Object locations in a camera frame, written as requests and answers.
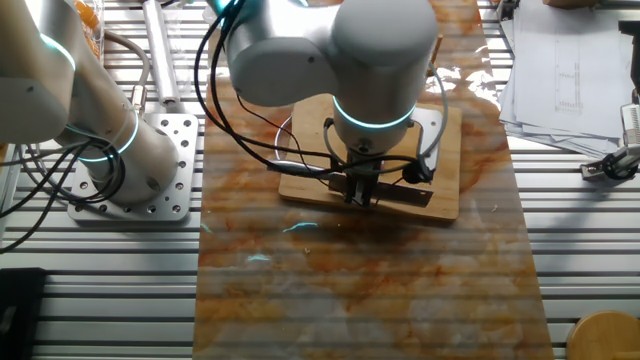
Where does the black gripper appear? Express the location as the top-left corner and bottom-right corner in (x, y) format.
(343, 152), (387, 208)

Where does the steel cleaver knife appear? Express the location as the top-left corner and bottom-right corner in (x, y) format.
(267, 159), (435, 209)

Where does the orange marbled table mat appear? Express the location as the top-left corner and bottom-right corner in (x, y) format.
(192, 0), (555, 360)

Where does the wooden cutting board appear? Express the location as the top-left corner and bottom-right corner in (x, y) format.
(273, 94), (464, 222)

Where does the white paper stack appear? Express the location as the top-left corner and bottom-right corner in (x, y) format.
(498, 0), (636, 159)

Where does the white plastic wrap roll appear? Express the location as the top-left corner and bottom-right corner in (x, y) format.
(142, 0), (182, 107)

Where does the wooden mug tree stand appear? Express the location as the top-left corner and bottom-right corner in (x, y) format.
(565, 309), (640, 360)

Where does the orange fruit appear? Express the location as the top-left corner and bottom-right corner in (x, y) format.
(85, 34), (104, 59)
(76, 1), (100, 30)

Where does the clear plastic fruit container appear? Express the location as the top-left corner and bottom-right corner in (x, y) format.
(72, 0), (106, 64)

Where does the black box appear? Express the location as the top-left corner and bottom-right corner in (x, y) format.
(0, 267), (49, 360)

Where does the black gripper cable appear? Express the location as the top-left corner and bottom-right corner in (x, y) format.
(193, 0), (450, 207)

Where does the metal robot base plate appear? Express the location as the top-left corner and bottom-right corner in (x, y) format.
(67, 112), (200, 223)

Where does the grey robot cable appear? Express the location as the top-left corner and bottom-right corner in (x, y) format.
(102, 30), (151, 114)

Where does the black base cable bundle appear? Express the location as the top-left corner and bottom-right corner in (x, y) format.
(0, 139), (126, 254)

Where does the grey camera on clamp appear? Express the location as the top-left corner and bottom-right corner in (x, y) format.
(579, 102), (640, 182)

